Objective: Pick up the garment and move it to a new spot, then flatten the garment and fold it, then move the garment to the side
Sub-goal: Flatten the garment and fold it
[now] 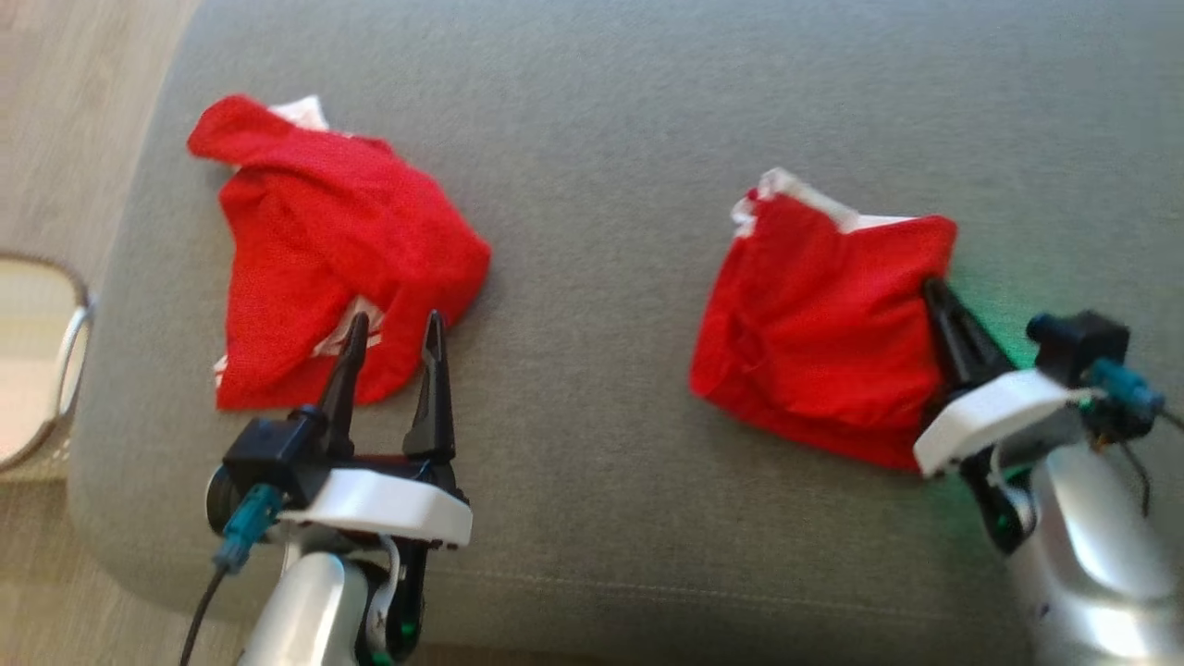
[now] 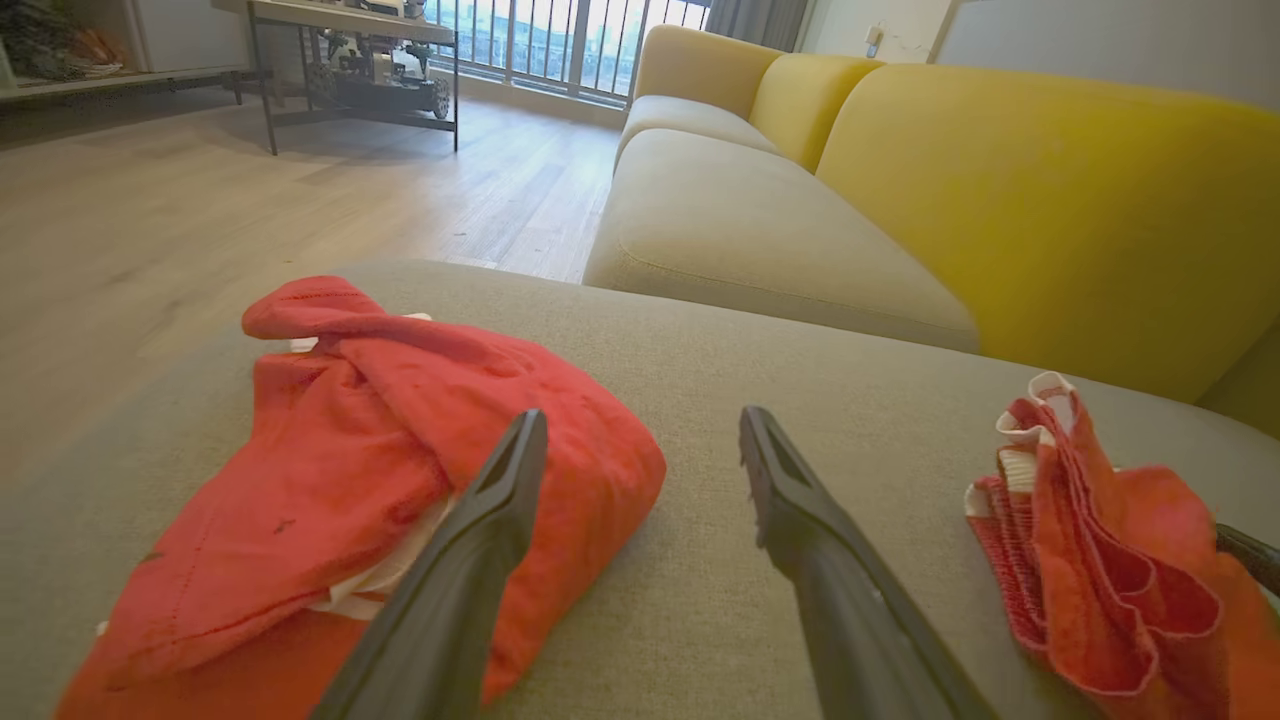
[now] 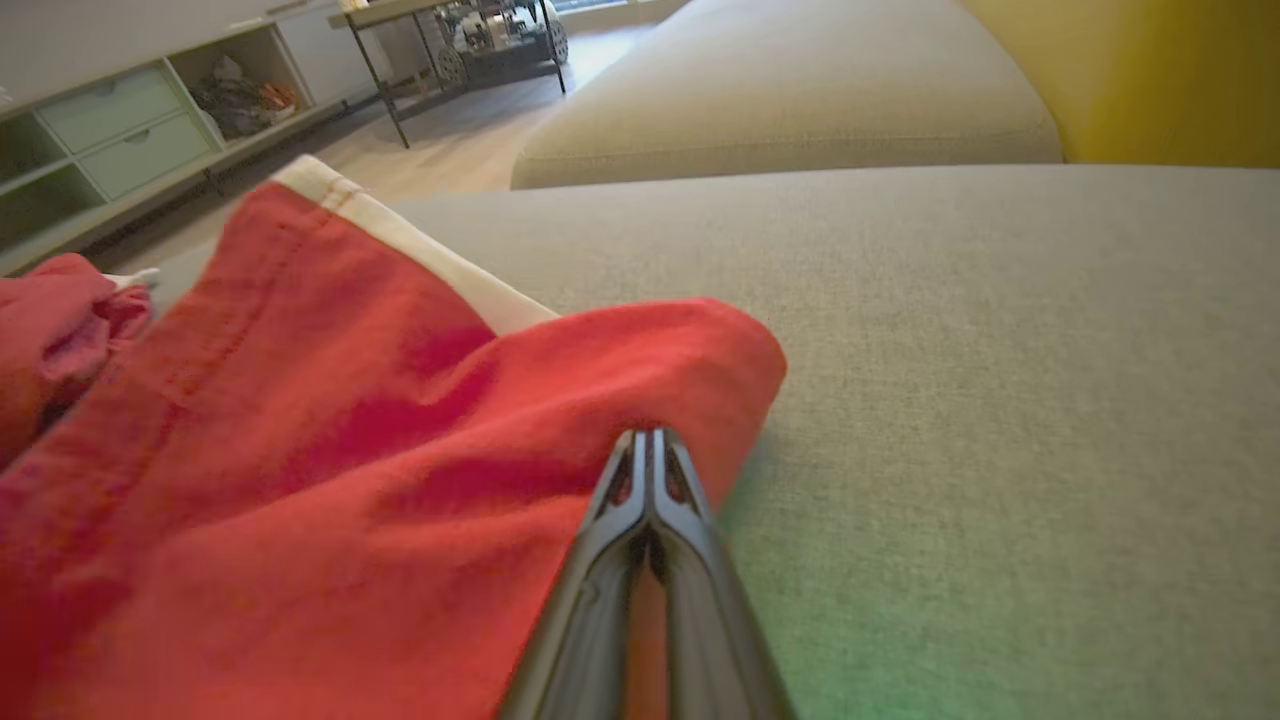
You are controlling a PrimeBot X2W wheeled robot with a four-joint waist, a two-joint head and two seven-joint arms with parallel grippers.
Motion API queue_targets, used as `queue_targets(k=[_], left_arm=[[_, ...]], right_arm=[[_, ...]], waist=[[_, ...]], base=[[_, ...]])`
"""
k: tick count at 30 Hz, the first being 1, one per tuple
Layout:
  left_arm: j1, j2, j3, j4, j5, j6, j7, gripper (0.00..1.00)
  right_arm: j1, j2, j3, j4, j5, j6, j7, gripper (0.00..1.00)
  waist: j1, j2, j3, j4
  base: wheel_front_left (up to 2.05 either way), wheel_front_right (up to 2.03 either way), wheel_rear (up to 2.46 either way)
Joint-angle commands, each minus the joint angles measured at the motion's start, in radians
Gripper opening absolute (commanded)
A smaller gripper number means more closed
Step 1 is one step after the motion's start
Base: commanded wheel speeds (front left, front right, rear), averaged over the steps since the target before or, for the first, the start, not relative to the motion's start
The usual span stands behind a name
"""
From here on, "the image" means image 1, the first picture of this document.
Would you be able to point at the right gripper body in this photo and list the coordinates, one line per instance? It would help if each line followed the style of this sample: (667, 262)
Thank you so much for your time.
(990, 416)

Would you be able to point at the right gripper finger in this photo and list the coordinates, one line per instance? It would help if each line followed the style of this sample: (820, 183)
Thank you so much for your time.
(962, 347)

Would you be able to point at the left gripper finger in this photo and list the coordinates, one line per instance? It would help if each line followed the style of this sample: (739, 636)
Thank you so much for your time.
(433, 407)
(342, 407)

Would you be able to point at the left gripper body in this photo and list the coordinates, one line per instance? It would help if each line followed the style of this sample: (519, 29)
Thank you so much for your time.
(388, 504)

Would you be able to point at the red shorts with white stripes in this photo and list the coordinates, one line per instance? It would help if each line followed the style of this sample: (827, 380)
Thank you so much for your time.
(814, 324)

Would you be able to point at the red and white jersey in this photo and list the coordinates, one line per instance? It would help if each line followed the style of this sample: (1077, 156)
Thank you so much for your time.
(314, 231)

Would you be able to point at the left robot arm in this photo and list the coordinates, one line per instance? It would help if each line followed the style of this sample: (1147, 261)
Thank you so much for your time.
(305, 610)

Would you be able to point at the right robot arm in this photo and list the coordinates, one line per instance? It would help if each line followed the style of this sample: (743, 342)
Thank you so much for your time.
(1091, 555)

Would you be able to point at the grey fabric sofa seat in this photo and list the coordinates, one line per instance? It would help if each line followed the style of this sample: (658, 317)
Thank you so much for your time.
(601, 139)

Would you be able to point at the cream perforated laundry basket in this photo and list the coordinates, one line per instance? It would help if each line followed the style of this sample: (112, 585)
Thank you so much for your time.
(23, 370)

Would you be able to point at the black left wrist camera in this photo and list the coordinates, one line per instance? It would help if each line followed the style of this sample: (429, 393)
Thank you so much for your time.
(273, 458)

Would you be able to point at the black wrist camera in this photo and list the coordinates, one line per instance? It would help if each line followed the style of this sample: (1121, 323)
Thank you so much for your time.
(1082, 347)
(273, 458)

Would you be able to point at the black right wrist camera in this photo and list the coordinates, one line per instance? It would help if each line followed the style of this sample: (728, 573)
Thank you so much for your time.
(1082, 347)

